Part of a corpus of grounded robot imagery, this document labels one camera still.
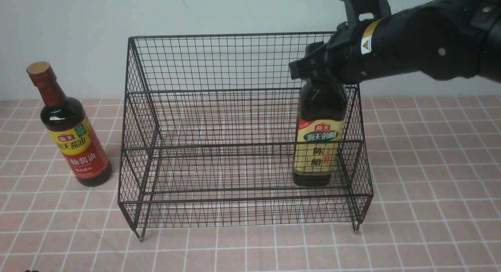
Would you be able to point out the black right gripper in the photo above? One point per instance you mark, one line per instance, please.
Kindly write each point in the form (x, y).
(337, 60)

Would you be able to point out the dark vinegar bottle yellow label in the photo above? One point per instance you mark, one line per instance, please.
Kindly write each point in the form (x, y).
(321, 116)

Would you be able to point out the soy sauce bottle red label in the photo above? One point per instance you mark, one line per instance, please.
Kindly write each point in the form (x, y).
(69, 126)

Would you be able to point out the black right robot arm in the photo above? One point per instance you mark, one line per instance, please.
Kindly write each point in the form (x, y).
(443, 39)

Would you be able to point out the pink checkered tablecloth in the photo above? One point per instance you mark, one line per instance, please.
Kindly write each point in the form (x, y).
(435, 165)

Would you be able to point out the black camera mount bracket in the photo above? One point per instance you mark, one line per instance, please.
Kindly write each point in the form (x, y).
(354, 8)

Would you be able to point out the black wire mesh shelf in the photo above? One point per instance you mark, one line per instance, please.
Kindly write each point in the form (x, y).
(209, 136)

